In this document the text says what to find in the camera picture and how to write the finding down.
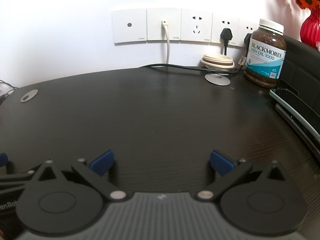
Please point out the black box on desk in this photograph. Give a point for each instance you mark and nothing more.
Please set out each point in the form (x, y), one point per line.
(300, 72)

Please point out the brown fish oil bottle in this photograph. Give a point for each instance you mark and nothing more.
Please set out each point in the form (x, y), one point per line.
(266, 54)

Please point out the silver desk grommet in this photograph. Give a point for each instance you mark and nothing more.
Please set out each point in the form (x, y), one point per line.
(28, 96)
(217, 79)

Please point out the white wall socket panel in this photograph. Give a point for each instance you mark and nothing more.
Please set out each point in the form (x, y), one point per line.
(188, 25)

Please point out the silver desk grommet left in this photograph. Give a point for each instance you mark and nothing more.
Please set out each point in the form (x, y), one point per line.
(28, 96)

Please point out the red ribbed vase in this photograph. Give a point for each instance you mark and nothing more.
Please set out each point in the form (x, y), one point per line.
(309, 32)

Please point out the black power plug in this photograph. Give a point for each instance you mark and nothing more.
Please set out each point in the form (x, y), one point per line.
(226, 36)
(247, 39)

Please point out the silver desk grommet right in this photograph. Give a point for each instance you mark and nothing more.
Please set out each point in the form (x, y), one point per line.
(217, 79)

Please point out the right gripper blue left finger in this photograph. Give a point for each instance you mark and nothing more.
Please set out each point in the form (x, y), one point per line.
(93, 173)

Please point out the dark phone on desk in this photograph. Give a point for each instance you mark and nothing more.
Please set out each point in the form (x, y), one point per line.
(299, 115)

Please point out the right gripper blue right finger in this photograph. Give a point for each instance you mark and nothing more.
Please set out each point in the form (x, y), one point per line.
(230, 170)

